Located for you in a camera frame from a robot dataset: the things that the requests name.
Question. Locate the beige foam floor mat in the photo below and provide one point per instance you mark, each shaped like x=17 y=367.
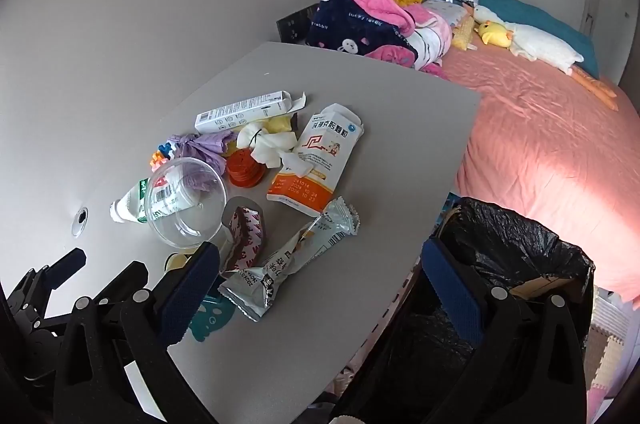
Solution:
x=607 y=329

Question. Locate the pale yellow small object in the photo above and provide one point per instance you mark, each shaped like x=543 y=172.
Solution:
x=175 y=261

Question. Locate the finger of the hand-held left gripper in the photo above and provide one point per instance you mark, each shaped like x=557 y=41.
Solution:
x=125 y=275
x=62 y=264

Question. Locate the yellow dotted cushion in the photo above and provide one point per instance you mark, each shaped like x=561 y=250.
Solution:
x=462 y=35

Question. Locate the white tissue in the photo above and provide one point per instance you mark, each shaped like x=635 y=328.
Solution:
x=266 y=145

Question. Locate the black trash bag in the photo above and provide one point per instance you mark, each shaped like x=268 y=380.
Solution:
x=500 y=234

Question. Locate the purple plastic bag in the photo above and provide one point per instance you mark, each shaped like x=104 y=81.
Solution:
x=200 y=144

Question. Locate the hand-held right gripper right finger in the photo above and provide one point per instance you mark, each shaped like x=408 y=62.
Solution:
x=452 y=289

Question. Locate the white and orange medicine box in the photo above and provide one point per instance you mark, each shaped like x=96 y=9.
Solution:
x=320 y=154

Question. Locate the white cartoon printed blanket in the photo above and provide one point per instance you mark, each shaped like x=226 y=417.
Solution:
x=431 y=33

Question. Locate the round metal grommet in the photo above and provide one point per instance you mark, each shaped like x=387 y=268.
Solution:
x=80 y=217

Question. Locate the teal cartoon sticker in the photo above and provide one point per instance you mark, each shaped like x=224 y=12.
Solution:
x=213 y=315

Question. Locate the black plastic crate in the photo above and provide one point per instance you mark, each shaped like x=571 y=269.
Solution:
x=295 y=24

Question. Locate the silver snack wrapper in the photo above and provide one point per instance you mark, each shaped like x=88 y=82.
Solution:
x=292 y=261

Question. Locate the teal pillow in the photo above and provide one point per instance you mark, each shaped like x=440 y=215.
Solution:
x=542 y=24

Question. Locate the orange bottle cap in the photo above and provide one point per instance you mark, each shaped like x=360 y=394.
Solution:
x=244 y=168

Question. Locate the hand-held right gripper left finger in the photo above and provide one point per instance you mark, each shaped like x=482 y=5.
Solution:
x=187 y=294

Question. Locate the light patterned pillow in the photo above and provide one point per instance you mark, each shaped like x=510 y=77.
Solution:
x=445 y=10

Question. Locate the clear plastic water bottle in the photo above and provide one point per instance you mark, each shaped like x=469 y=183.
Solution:
x=127 y=204

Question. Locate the pile of clothes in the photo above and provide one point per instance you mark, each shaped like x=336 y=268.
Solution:
x=340 y=24

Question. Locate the yellow packet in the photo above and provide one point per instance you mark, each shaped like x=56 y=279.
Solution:
x=278 y=123

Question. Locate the red and white wrapper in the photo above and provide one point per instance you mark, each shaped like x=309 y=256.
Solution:
x=248 y=229

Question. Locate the pink fleece cloth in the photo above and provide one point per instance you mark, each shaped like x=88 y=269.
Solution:
x=380 y=4

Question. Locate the pink foam floor mat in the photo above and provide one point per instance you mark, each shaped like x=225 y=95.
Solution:
x=597 y=404

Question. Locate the yellow duck plush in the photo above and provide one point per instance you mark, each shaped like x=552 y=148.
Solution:
x=492 y=33

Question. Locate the white goose plush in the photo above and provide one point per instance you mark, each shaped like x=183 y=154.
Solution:
x=532 y=40

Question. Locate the clear plastic cup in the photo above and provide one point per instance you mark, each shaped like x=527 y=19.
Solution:
x=187 y=219

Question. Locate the pink bed sheet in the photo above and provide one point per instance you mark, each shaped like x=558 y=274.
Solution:
x=525 y=129

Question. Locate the colourful block toy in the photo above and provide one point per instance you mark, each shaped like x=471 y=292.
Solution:
x=162 y=153

